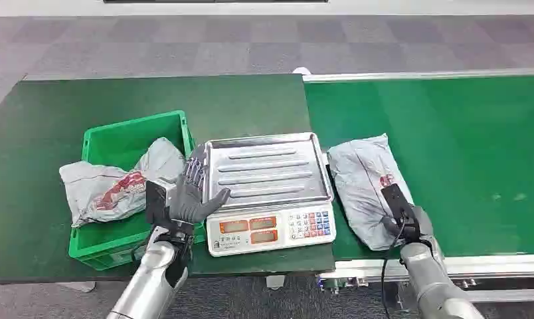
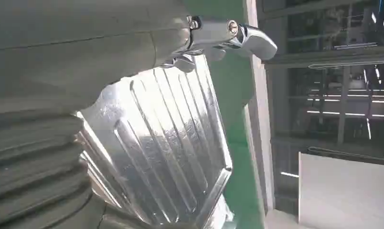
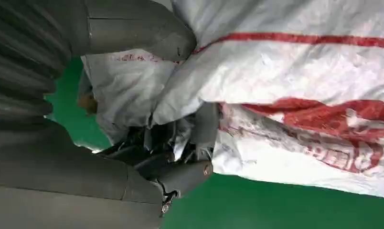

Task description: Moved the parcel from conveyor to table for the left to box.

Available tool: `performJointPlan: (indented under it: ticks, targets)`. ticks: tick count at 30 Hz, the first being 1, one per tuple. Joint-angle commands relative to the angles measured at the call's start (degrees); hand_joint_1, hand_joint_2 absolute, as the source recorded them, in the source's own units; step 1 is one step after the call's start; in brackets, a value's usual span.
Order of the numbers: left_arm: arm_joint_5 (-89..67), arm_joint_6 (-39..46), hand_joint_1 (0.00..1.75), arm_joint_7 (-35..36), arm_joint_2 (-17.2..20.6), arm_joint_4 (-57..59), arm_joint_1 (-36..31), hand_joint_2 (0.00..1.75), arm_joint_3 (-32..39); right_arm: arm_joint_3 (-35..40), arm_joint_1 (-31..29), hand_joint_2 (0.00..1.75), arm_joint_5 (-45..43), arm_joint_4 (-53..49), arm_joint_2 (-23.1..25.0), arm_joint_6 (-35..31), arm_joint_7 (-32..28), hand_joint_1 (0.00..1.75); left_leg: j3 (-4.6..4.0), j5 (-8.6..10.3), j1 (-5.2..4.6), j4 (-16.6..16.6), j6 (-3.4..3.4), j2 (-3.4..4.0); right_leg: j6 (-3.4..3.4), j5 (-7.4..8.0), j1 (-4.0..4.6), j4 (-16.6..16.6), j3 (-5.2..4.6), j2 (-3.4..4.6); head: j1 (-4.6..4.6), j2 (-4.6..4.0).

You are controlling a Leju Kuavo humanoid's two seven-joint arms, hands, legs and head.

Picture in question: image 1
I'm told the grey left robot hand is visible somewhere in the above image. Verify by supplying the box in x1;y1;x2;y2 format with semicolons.
169;158;231;235

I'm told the green plastic crate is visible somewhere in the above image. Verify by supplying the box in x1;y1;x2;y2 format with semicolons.
68;110;207;271

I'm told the dark green table mat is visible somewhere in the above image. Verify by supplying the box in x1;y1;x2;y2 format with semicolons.
0;73;337;284

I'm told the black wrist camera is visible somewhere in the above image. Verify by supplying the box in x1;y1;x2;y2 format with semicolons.
380;183;421;241
144;179;170;226

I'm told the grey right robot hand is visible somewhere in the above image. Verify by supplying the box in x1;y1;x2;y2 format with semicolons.
381;205;436;247

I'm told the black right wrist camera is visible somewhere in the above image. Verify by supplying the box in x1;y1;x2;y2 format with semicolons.
380;183;421;241

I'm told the white scale with steel tray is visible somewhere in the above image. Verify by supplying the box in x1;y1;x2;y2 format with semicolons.
201;132;337;258

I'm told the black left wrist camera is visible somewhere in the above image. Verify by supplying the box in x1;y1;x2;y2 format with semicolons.
144;179;170;226

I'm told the grey parcel large red print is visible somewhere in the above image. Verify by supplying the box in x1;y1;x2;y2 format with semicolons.
58;136;187;229

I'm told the grey parcel small red mark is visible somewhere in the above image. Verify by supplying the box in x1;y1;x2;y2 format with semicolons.
326;133;415;252

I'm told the green conveyor belt silver frame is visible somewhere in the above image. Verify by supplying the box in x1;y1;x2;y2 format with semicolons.
303;67;534;304

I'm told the black cable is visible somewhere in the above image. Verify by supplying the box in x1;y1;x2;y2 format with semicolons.
380;229;406;319

